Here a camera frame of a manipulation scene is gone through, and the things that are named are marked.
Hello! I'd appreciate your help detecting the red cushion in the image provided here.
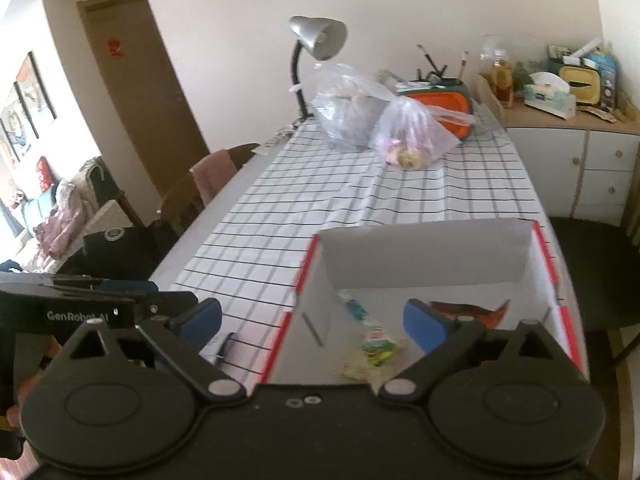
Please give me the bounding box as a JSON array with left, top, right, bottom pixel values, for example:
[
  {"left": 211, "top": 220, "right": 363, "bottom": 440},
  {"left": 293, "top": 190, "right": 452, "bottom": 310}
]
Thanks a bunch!
[{"left": 35, "top": 156, "right": 53, "bottom": 191}]

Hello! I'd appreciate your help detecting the pen holder with brushes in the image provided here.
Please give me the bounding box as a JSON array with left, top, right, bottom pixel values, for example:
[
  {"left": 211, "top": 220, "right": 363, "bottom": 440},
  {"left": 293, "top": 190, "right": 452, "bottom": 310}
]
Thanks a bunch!
[{"left": 416, "top": 44, "right": 471, "bottom": 88}]

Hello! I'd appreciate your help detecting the brown wooden door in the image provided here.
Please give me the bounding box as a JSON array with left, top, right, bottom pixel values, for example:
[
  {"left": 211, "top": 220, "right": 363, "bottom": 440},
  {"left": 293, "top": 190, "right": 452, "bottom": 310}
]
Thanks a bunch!
[{"left": 77, "top": 0, "right": 211, "bottom": 196}]

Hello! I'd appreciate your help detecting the teal candy wrapper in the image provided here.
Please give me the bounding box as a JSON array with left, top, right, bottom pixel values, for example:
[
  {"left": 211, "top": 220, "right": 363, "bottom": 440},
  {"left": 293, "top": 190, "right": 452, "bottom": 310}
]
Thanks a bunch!
[{"left": 339, "top": 290, "right": 373, "bottom": 321}]

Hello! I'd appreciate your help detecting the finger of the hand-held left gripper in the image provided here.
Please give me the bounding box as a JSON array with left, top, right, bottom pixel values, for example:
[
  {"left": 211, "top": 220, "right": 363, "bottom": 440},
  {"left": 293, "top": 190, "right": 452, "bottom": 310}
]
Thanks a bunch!
[
  {"left": 134, "top": 291, "right": 198, "bottom": 328},
  {"left": 55, "top": 276, "right": 160, "bottom": 295}
]

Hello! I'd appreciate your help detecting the orange container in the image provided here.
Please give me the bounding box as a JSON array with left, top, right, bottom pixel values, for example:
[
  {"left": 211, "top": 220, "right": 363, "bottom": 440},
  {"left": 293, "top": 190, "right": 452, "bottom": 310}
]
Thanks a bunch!
[{"left": 400, "top": 87, "right": 473, "bottom": 140}]

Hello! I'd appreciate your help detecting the white green tissue box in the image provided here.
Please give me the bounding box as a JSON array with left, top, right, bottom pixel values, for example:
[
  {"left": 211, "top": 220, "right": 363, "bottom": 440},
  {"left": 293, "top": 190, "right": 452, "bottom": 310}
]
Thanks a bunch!
[{"left": 522, "top": 72, "right": 578, "bottom": 120}]

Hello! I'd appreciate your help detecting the large framed wall picture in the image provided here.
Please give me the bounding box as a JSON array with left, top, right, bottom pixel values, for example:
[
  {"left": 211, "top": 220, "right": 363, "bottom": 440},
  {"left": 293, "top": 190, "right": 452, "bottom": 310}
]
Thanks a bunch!
[{"left": 15, "top": 52, "right": 57, "bottom": 138}]

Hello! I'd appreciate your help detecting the white wooden cabinet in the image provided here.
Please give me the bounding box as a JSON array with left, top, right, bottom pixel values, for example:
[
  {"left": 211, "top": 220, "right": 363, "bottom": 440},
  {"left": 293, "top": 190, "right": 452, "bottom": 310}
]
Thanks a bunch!
[{"left": 475, "top": 72, "right": 640, "bottom": 226}]

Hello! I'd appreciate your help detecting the light blue packet upright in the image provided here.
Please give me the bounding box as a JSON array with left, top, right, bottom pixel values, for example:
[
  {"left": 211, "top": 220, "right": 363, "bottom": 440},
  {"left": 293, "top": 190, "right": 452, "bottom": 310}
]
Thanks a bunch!
[{"left": 582, "top": 52, "right": 621, "bottom": 111}]

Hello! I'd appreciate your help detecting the white checkered tablecloth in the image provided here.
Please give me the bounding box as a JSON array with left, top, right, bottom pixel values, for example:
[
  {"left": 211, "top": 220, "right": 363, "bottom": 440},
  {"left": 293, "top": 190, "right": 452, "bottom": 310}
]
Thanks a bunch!
[{"left": 177, "top": 102, "right": 556, "bottom": 376}]

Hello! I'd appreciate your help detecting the wooden slat-back chair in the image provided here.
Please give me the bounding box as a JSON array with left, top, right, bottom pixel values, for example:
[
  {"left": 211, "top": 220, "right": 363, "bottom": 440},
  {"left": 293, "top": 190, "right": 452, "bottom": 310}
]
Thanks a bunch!
[{"left": 547, "top": 215, "right": 640, "bottom": 361}]

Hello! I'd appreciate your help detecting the pink towel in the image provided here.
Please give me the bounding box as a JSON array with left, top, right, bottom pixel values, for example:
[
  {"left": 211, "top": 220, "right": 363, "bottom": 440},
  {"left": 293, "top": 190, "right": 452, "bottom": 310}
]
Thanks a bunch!
[{"left": 190, "top": 151, "right": 236, "bottom": 206}]

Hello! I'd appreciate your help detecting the green snack packet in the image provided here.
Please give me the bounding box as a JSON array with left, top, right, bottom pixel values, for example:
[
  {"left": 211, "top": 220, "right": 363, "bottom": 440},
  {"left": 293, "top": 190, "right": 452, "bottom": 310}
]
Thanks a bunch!
[{"left": 361, "top": 327, "right": 408, "bottom": 366}]

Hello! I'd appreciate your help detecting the pink jacket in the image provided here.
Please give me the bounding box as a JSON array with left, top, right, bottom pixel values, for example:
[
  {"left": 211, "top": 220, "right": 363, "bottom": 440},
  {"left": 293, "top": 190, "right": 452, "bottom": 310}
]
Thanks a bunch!
[{"left": 32, "top": 180, "right": 86, "bottom": 261}]

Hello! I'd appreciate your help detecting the yellow tissue holder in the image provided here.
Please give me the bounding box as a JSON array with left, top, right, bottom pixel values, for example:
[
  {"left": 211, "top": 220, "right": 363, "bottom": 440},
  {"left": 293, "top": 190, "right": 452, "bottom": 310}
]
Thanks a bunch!
[{"left": 557, "top": 65, "right": 608, "bottom": 107}]

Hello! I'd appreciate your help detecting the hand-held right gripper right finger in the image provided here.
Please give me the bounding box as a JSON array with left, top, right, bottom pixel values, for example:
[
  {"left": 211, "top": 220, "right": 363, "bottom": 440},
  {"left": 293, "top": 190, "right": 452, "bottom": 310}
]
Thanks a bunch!
[{"left": 379, "top": 299, "right": 568, "bottom": 403}]

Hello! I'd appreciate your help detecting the silver desk lamp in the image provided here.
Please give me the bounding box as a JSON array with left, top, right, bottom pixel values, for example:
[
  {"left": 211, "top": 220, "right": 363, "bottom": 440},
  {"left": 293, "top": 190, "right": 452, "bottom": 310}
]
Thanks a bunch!
[{"left": 288, "top": 16, "right": 347, "bottom": 123}]

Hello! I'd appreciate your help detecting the wooden chair with towel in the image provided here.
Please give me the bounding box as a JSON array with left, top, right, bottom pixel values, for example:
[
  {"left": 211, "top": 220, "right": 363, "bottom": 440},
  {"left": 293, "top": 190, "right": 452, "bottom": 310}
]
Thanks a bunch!
[{"left": 160, "top": 144, "right": 261, "bottom": 238}]

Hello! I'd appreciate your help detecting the white tube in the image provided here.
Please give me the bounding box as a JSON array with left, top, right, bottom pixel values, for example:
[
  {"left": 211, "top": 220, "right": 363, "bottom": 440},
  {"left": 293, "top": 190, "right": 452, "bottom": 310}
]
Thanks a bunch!
[{"left": 565, "top": 37, "right": 603, "bottom": 66}]

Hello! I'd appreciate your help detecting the black bag with round logo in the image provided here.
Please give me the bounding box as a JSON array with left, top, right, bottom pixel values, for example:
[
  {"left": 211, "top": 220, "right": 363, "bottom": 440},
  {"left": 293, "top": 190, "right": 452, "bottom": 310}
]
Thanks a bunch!
[{"left": 55, "top": 225, "right": 178, "bottom": 291}]

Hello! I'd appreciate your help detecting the person's left hand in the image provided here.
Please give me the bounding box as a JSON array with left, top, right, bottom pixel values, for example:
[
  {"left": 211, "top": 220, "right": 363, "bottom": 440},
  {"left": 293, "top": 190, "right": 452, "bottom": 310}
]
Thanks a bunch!
[{"left": 7, "top": 334, "right": 58, "bottom": 428}]

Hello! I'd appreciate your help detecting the pink plastic bag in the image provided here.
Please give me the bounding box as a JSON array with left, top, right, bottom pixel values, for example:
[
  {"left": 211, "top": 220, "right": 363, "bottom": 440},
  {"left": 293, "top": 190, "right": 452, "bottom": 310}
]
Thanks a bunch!
[{"left": 370, "top": 96, "right": 475, "bottom": 170}]

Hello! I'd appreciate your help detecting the red cardboard box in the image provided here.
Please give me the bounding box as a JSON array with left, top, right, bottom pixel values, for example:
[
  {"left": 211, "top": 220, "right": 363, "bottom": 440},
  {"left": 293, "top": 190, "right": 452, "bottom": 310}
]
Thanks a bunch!
[{"left": 260, "top": 217, "right": 586, "bottom": 386}]

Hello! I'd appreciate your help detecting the brown chip bag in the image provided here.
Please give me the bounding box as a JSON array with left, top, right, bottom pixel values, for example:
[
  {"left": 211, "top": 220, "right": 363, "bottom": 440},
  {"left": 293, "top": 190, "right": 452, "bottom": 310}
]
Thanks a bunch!
[{"left": 430, "top": 299, "right": 512, "bottom": 331}]

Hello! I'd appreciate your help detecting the clear plastic bag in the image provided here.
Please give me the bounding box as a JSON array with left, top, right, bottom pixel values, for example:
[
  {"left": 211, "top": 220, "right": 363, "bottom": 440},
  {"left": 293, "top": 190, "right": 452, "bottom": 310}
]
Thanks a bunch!
[{"left": 311, "top": 62, "right": 396, "bottom": 150}]

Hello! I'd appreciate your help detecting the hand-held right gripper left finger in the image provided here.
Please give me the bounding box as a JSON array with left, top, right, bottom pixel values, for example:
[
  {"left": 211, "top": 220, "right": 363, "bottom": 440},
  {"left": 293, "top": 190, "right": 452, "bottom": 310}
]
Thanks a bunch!
[{"left": 65, "top": 298, "right": 247, "bottom": 403}]

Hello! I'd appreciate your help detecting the teal cushion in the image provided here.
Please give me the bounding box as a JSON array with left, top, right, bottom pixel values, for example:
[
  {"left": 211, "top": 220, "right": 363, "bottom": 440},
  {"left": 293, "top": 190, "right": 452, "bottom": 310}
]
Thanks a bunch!
[{"left": 22, "top": 195, "right": 56, "bottom": 236}]

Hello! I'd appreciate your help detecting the amber liquid bottle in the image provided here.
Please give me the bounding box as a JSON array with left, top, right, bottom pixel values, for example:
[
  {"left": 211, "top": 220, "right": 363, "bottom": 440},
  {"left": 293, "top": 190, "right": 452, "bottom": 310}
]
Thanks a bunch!
[{"left": 487, "top": 50, "right": 516, "bottom": 108}]

